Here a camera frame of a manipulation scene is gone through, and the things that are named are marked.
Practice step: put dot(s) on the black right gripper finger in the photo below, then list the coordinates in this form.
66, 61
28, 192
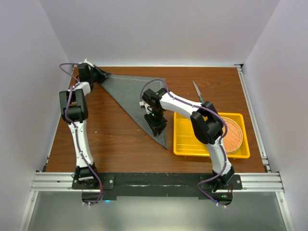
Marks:
155, 128
161, 126

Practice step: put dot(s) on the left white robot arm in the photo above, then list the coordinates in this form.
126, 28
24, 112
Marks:
74, 112

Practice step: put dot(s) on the yellow plastic tray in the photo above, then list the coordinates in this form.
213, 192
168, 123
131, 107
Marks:
186, 144

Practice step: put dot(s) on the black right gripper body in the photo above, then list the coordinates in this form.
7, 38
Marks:
156, 118

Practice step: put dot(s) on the round woven orange plate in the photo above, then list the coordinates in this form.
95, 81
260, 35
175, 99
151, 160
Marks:
234, 137

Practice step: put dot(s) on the grey cloth napkin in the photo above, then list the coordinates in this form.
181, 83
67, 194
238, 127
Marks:
126, 91

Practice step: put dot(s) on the green handled steak knife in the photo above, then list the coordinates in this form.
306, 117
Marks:
198, 92

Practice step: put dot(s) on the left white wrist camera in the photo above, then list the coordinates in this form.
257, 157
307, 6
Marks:
88, 62

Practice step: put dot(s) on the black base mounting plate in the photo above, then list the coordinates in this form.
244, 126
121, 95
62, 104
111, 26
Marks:
110, 186

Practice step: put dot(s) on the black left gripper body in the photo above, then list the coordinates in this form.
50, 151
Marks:
95, 74

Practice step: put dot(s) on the aluminium frame rail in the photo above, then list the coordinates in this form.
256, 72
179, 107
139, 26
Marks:
62, 182

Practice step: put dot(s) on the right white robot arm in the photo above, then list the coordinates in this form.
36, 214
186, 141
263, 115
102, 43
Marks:
208, 127

